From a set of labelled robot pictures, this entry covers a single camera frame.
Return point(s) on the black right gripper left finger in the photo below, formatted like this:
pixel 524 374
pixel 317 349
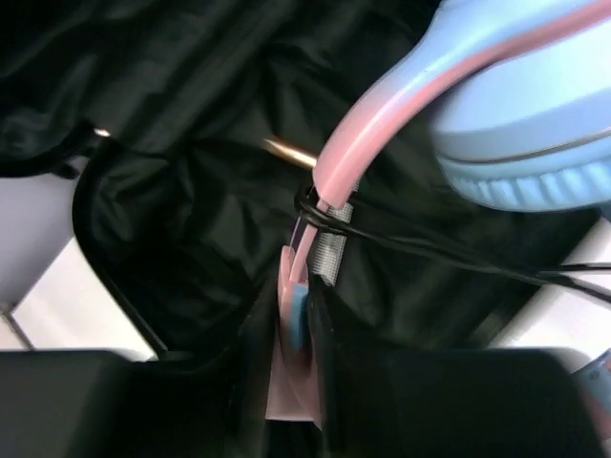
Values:
pixel 94 403

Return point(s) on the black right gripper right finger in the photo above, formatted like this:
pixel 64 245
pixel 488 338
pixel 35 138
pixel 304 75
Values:
pixel 491 403

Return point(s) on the black ribbed hard suitcase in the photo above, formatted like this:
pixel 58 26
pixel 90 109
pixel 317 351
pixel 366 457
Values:
pixel 190 126

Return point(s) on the pink and blue headphones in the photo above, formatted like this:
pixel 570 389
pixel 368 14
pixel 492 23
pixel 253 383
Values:
pixel 518 95

